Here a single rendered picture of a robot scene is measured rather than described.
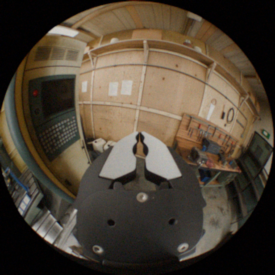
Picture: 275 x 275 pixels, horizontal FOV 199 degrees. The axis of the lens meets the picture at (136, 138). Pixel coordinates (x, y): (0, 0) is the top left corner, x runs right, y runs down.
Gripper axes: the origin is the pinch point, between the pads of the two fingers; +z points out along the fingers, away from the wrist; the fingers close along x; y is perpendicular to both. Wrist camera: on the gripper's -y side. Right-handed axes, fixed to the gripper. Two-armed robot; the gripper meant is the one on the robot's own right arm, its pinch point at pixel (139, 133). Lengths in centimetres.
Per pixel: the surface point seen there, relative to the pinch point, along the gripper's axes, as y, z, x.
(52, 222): 65, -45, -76
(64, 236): 59, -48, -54
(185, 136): 65, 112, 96
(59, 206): 59, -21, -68
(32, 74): -40, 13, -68
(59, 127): 10, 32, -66
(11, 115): -10.9, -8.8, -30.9
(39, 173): 9.9, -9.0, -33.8
